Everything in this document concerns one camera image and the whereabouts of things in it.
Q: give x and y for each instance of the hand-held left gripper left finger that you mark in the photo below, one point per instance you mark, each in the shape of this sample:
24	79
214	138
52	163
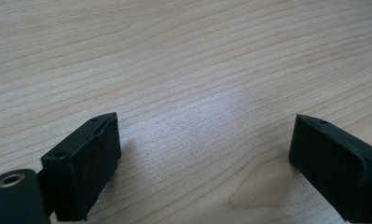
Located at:
81	168

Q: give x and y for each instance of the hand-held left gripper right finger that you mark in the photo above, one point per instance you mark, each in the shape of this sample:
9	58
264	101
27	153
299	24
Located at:
336	174

